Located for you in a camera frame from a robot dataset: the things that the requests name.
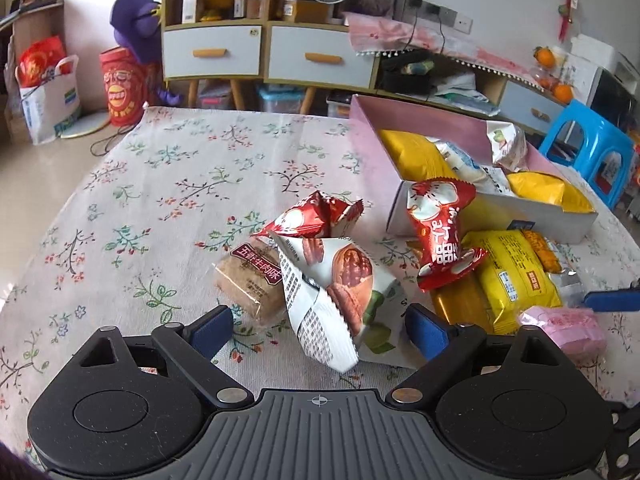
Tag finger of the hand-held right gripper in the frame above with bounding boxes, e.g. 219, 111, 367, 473
582, 287, 640, 313
606, 401, 640, 480

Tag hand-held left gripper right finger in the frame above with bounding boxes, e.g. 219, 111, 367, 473
385, 304, 576, 406

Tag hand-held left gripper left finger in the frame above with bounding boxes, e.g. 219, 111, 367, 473
70, 304, 253, 408

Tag golden ribbed snack packet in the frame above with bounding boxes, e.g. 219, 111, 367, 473
429, 280, 496, 337

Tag pink wafer packet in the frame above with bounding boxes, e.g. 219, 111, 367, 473
519, 307, 607, 363

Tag clear biscuit packet red label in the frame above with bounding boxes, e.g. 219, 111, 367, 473
214, 242, 285, 330

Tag orange cracker packet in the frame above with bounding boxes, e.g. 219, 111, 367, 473
521, 230, 576, 281

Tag yellow packet dark label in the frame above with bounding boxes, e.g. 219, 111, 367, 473
462, 230, 563, 337

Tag red flower-print snack packet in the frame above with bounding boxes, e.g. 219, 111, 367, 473
255, 190, 333, 241
407, 179, 490, 292
327, 199, 364, 236

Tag walnut print white packet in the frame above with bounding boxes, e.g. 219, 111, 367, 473
274, 234, 405, 375

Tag large yellow snack packet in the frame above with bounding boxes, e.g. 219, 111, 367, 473
506, 171, 595, 213
379, 130, 463, 184

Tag white bread packet blue print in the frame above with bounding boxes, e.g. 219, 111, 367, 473
434, 137, 516, 196

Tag white packet green logo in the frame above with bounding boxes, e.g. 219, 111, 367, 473
487, 121, 529, 171

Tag pink cardboard box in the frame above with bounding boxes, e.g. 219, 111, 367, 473
348, 94, 599, 243

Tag blue plastic stool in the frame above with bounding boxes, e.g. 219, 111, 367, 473
537, 100, 638, 211

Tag pale blue drawer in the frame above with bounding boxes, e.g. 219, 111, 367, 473
162, 25, 263, 79
497, 80, 566, 128
268, 25, 376, 88

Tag white appliance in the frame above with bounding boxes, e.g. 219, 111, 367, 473
570, 35, 640, 131

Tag bag of oranges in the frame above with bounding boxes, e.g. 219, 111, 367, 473
532, 67, 561, 90

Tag clear storage box blue lid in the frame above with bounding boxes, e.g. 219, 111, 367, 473
257, 85, 306, 116

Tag white round floor base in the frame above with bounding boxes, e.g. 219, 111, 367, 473
60, 112, 111, 139

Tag pile of white papers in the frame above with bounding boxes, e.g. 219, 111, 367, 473
432, 72, 501, 113

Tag black box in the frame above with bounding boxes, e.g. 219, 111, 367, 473
380, 52, 436, 96

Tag red cartoon bucket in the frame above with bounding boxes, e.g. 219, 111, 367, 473
99, 46, 151, 127

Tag white shopping bag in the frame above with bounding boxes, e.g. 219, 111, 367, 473
19, 55, 83, 146

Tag pink tasselled cloth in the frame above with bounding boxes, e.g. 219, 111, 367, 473
347, 12, 546, 91

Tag red gold gift bag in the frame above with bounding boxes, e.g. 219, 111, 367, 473
19, 36, 68, 88

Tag purple plush toy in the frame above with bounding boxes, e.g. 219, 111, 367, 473
111, 0, 183, 106

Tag wooden drawer cabinet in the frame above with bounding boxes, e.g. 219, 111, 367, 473
265, 10, 381, 116

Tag yellow plush item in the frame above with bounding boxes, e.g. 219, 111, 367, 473
202, 0, 236, 22

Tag brown cardboard box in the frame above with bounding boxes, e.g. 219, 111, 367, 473
282, 0, 331, 23

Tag wooden desk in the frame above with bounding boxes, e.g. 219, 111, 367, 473
0, 0, 68, 61

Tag black floor cable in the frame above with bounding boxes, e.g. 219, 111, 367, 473
90, 122, 136, 156

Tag wall power outlets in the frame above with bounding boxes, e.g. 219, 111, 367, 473
407, 0, 473, 33

